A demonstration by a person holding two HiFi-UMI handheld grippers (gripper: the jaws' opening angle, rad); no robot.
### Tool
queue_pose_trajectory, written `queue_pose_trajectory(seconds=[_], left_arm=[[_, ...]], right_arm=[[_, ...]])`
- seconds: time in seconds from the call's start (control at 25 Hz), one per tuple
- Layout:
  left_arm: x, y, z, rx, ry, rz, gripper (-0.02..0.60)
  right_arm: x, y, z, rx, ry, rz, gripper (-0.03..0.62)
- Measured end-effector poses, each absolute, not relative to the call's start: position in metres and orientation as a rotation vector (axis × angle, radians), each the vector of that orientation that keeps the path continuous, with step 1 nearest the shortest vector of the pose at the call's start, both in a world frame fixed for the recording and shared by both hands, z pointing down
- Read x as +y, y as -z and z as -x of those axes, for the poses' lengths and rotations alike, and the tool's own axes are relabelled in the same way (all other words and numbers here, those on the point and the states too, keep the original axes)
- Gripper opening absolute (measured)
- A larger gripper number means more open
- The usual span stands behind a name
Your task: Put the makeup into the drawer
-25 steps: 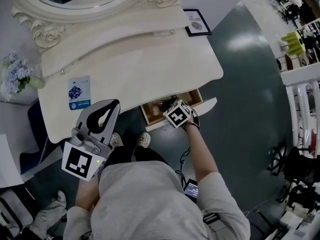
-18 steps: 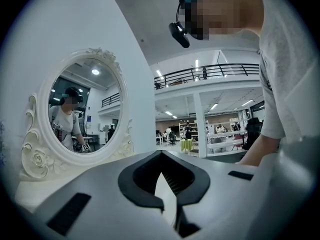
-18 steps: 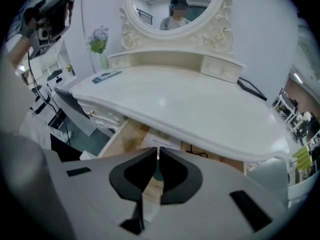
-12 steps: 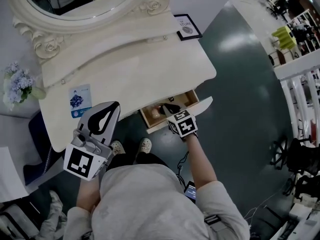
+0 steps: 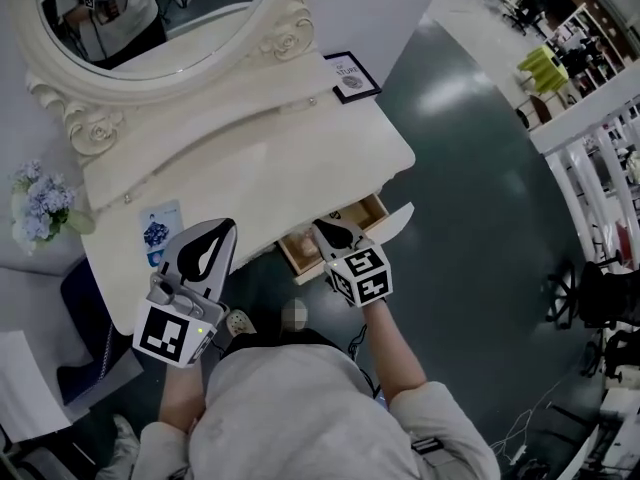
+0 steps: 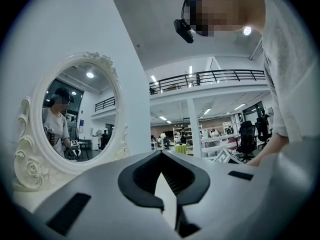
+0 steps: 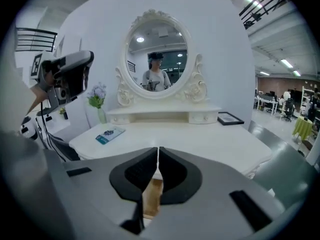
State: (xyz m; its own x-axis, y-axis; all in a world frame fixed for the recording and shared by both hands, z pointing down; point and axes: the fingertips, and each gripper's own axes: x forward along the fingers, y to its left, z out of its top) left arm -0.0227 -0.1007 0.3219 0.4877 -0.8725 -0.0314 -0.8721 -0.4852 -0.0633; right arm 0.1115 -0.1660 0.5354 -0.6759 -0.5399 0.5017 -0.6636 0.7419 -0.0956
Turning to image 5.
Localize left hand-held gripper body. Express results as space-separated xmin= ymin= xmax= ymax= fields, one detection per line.
xmin=132 ymin=267 xmax=231 ymax=370

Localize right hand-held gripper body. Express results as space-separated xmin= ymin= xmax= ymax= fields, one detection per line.
xmin=323 ymin=243 xmax=394 ymax=310

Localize large wooden drawer white front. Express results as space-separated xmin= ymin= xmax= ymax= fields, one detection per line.
xmin=277 ymin=192 xmax=417 ymax=287

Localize blue and white card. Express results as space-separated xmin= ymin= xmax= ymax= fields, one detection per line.
xmin=138 ymin=198 xmax=184 ymax=270

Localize person's left forearm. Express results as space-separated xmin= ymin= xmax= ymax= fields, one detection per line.
xmin=158 ymin=357 xmax=209 ymax=437

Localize person's right forearm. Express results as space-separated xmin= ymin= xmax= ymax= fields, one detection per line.
xmin=359 ymin=297 xmax=429 ymax=402

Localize white dressing table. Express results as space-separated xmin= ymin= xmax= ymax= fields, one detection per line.
xmin=79 ymin=50 xmax=417 ymax=337

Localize white clog shoe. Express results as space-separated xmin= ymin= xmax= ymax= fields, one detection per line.
xmin=281 ymin=298 xmax=309 ymax=332
xmin=224 ymin=308 xmax=258 ymax=337

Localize dark blue bag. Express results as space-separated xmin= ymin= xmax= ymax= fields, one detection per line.
xmin=56 ymin=257 xmax=119 ymax=407

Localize person's black trousers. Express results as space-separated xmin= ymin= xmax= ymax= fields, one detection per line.
xmin=219 ymin=326 xmax=347 ymax=365

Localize pale blue flower bouquet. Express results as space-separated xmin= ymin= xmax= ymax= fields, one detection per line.
xmin=9 ymin=159 xmax=97 ymax=255

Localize white board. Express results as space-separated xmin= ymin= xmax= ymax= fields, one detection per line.
xmin=0 ymin=330 xmax=72 ymax=445

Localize person's grey shirt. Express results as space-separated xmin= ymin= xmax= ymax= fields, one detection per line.
xmin=137 ymin=342 xmax=502 ymax=480

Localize black framed picture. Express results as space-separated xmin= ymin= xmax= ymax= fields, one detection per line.
xmin=323 ymin=50 xmax=383 ymax=106

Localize white railing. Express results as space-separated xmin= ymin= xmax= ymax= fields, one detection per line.
xmin=541 ymin=95 xmax=640 ymax=270

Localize black office chair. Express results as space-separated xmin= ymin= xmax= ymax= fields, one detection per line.
xmin=581 ymin=327 xmax=640 ymax=385
xmin=544 ymin=257 xmax=640 ymax=330

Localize green stool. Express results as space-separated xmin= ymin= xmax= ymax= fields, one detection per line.
xmin=516 ymin=44 xmax=571 ymax=92

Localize background storage shelf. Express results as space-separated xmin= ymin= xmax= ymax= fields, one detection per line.
xmin=544 ymin=5 xmax=629 ymax=102

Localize black cable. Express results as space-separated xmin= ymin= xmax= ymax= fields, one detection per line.
xmin=348 ymin=322 xmax=382 ymax=400

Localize oval mirror ornate white frame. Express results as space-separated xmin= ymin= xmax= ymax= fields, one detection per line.
xmin=9 ymin=0 xmax=322 ymax=157

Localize white floor cable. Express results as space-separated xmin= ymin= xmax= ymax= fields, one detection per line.
xmin=491 ymin=392 xmax=552 ymax=469

